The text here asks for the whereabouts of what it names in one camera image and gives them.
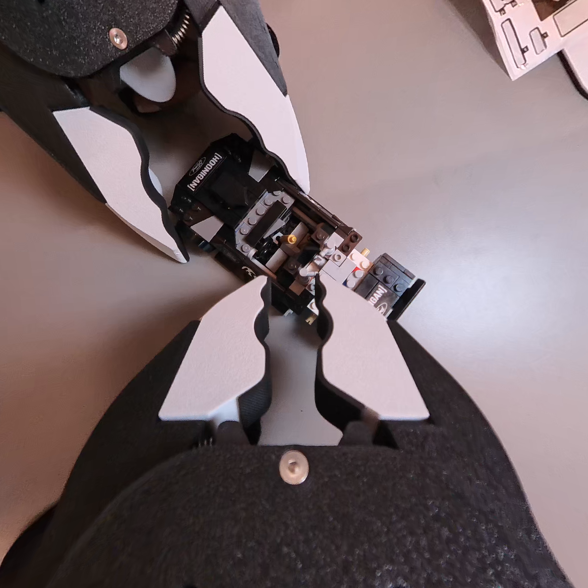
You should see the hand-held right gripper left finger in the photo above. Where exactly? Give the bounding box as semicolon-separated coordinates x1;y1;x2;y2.
159;277;272;425

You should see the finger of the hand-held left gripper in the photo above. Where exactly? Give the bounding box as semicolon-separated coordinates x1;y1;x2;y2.
196;5;311;194
53;106;191;264

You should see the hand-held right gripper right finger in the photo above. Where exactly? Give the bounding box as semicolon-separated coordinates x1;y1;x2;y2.
315;279;431;425

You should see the black lego car model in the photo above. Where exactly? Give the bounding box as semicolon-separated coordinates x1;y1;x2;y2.
172;134;427;322

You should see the white sticker sheet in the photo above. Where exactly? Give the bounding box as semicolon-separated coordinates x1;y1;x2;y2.
481;0;588;81

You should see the white tray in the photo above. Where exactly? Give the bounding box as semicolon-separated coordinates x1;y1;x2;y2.
563;37;588;98

